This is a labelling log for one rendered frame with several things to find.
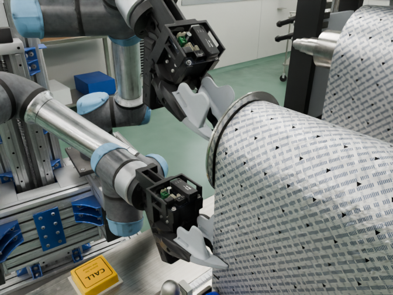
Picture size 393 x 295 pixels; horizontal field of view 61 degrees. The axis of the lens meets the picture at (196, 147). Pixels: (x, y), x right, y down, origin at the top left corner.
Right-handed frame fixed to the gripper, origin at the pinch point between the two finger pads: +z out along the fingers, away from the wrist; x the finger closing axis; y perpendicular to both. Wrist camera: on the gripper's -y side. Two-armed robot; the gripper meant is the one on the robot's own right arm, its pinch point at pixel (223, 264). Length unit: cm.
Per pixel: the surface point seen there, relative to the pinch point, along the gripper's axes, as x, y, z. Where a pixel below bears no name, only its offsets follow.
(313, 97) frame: 37.2, 13.0, -11.6
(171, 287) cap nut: -7.1, -1.8, -2.8
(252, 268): -0.2, 3.7, 5.2
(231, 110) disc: 2.4, 22.0, -2.2
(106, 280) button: -8.9, -16.7, -22.6
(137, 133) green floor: 126, -109, -245
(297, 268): -0.3, 8.6, 11.1
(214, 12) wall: 334, -20, -357
